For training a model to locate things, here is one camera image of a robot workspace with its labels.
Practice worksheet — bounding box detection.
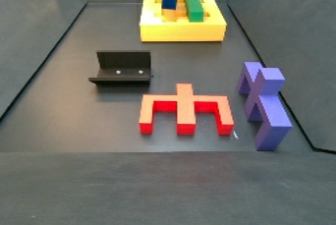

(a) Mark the yellow slotted board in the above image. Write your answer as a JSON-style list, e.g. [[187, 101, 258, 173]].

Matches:
[[139, 0, 227, 42]]

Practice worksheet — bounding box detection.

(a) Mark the green rectangular block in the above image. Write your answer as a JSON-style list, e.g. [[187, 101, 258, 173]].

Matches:
[[184, 0, 206, 23]]

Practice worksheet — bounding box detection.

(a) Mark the purple cross-shaped block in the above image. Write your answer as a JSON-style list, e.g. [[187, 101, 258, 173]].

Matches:
[[238, 62, 294, 151]]

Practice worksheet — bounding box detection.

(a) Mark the red trident-shaped block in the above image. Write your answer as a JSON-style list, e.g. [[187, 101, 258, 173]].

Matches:
[[139, 84, 234, 136]]

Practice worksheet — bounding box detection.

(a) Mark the black angle bracket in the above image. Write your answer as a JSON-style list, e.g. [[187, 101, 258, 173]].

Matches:
[[90, 50, 152, 84]]

